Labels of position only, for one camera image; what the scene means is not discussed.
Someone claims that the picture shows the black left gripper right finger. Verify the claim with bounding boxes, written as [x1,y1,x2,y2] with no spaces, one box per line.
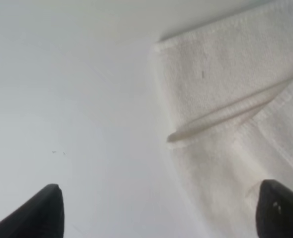
[255,180,293,238]

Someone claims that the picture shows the white towel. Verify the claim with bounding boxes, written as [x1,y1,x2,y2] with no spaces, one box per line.
[154,0,293,238]

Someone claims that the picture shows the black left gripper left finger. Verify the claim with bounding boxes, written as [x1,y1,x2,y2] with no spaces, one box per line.
[0,184,64,238]

